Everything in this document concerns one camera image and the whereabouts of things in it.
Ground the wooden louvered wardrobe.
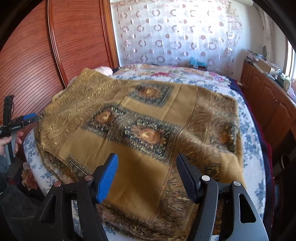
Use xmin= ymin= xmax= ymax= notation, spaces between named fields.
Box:
xmin=0 ymin=0 xmax=120 ymax=144

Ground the sheer circle-pattern curtain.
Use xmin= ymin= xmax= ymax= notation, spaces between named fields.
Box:
xmin=110 ymin=1 xmax=242 ymax=75

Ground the blue floral white sheet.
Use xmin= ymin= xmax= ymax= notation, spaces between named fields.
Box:
xmin=22 ymin=74 xmax=266 ymax=241

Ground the bright window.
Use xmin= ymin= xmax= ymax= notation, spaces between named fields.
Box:
xmin=283 ymin=39 xmax=295 ymax=80

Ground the floral pink quilt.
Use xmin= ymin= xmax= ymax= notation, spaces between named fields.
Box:
xmin=112 ymin=64 xmax=230 ymax=88

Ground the person's left hand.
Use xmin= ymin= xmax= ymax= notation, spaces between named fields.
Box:
xmin=0 ymin=131 xmax=24 ymax=156

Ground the box with blue cloth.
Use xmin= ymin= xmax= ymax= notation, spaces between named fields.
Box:
xmin=188 ymin=57 xmax=208 ymax=71

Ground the wooden sideboard cabinet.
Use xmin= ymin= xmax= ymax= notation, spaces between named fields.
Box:
xmin=240 ymin=61 xmax=295 ymax=150

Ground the cardboard box on cabinet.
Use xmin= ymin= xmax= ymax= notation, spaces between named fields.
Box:
xmin=257 ymin=59 xmax=275 ymax=74

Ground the golden patterned garment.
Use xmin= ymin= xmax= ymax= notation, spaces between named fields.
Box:
xmin=33 ymin=67 xmax=246 ymax=240

